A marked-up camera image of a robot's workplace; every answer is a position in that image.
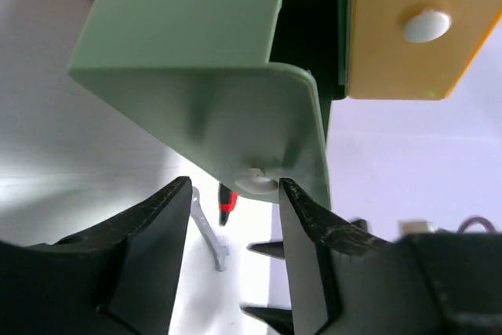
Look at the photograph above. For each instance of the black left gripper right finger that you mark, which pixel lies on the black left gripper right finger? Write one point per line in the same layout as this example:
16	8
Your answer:
344	280

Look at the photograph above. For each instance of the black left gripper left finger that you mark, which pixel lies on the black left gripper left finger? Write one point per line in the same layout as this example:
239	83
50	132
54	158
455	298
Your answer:
117	277

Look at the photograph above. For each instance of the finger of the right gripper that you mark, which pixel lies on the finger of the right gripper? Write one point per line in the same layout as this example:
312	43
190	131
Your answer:
279	319
274	249

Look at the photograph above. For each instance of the yellow drawer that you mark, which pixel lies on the yellow drawer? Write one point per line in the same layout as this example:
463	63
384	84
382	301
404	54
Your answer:
415	49

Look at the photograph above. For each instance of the black red utility knife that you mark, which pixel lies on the black red utility knife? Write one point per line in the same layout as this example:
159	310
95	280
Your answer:
227	203

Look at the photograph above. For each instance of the yellow drawer cabinet shell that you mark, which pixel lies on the yellow drawer cabinet shell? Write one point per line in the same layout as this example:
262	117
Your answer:
312	35

